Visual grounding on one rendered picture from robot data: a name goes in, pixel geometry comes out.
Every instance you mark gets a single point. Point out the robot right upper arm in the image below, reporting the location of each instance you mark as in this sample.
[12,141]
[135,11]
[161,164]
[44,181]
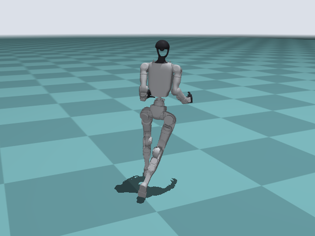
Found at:
[177,70]

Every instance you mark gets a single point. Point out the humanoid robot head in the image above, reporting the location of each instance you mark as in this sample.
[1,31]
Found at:
[162,44]

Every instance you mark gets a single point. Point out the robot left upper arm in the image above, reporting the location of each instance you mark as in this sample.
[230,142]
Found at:
[144,77]

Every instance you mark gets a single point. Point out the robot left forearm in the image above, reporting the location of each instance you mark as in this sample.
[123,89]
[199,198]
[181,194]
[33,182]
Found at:
[143,96]

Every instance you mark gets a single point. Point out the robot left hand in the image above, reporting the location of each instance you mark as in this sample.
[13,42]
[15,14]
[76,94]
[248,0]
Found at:
[149,94]

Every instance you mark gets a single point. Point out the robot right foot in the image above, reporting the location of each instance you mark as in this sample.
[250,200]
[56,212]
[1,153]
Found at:
[142,190]

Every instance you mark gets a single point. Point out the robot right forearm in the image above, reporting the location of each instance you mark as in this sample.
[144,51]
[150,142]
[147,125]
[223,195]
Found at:
[180,96]

